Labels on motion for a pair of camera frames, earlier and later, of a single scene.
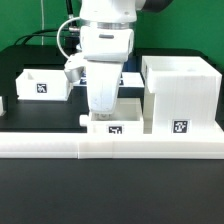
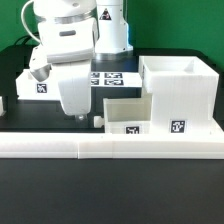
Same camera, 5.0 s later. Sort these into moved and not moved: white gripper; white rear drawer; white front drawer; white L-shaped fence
Moved: white gripper; white front drawer
Not moved: white L-shaped fence; white rear drawer
